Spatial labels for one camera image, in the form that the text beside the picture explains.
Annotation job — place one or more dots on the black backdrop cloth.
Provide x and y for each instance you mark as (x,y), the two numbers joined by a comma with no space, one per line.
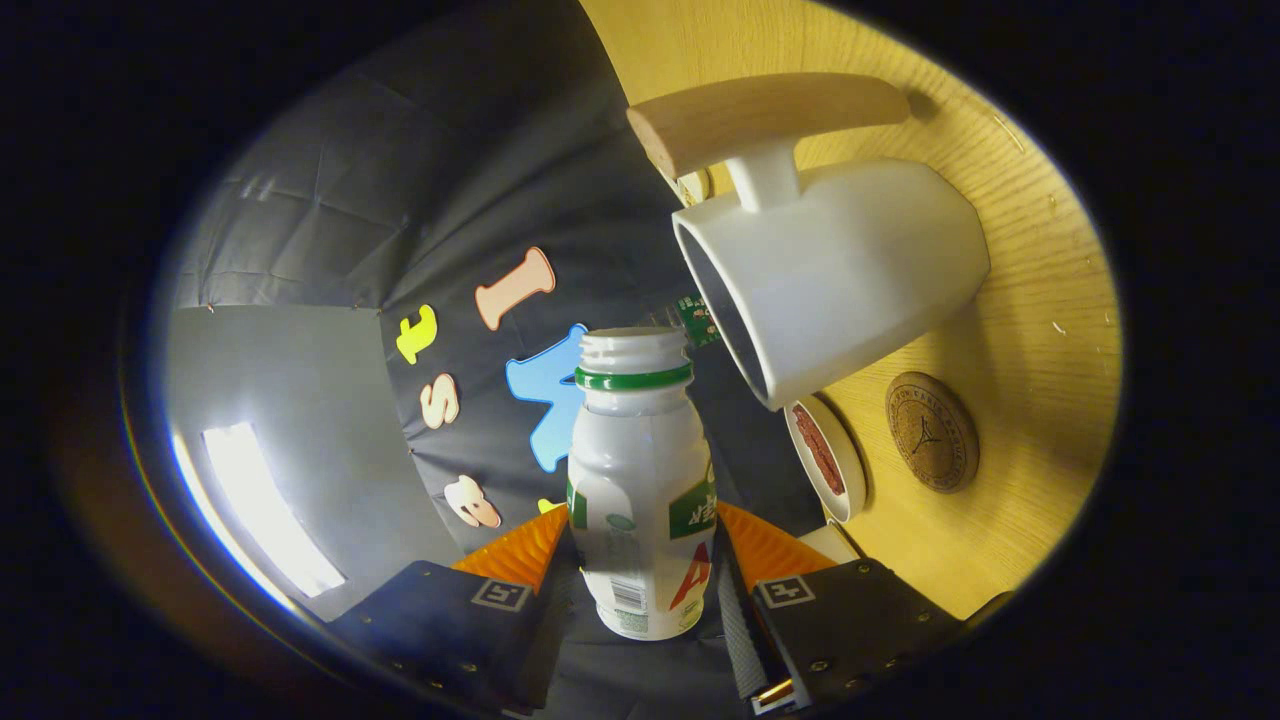
(350,200)

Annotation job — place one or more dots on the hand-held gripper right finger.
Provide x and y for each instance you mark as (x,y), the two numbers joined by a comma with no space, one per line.
(740,640)

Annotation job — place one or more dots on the round cork coaster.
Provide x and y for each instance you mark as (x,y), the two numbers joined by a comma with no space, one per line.
(932,432)

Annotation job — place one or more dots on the white juice bottle green label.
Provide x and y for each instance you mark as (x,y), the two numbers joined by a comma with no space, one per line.
(640,460)

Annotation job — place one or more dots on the wooden table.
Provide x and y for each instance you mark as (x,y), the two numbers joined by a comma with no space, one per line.
(1040,420)

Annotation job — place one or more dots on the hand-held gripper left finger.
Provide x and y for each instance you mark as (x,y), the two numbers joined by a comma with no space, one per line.
(430,620)

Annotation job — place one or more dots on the red meat strip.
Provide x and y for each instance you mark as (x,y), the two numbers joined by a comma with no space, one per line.
(828,455)
(812,445)

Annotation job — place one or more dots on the clear plastic water bottle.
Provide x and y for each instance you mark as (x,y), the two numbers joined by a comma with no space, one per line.
(697,318)

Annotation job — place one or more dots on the cream white toaster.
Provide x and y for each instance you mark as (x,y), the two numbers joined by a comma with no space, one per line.
(828,545)

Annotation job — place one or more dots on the round white plate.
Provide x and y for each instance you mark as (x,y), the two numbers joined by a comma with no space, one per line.
(852,470)

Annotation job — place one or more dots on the white divided dish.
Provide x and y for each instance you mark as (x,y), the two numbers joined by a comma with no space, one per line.
(693,188)

